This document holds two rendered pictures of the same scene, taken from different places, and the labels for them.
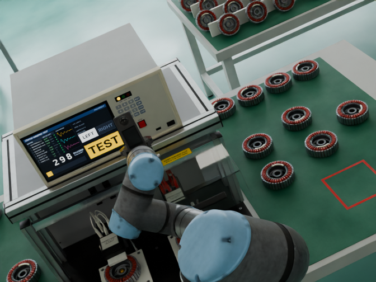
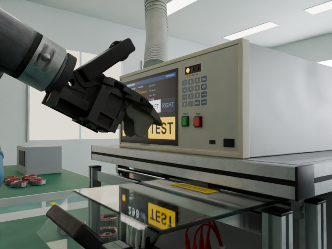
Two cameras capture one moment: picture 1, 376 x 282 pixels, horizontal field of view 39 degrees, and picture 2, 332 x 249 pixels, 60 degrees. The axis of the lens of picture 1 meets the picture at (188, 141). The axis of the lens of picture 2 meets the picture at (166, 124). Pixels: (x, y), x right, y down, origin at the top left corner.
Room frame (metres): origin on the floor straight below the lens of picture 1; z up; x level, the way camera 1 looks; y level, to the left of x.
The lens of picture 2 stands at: (0.93, -0.34, 1.16)
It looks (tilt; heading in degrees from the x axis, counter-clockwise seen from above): 1 degrees up; 58
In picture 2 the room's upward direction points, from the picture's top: straight up
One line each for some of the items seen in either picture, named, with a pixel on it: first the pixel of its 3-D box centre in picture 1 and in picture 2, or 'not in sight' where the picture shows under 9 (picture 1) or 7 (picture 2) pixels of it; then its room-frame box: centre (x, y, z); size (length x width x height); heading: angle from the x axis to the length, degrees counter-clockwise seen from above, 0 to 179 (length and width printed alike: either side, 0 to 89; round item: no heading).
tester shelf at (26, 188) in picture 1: (103, 131); (218, 156); (1.46, 0.24, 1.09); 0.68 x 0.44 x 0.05; 95
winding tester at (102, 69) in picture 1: (91, 98); (222, 109); (1.46, 0.23, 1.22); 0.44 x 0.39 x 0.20; 95
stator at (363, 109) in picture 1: (352, 112); not in sight; (1.48, -0.59, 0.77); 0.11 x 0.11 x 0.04
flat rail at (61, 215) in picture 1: (125, 184); (151, 190); (1.24, 0.22, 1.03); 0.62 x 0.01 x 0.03; 95
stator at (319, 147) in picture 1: (321, 143); not in sight; (1.38, -0.43, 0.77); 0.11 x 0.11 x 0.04
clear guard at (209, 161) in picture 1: (190, 174); (169, 214); (1.17, 0.03, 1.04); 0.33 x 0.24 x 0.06; 5
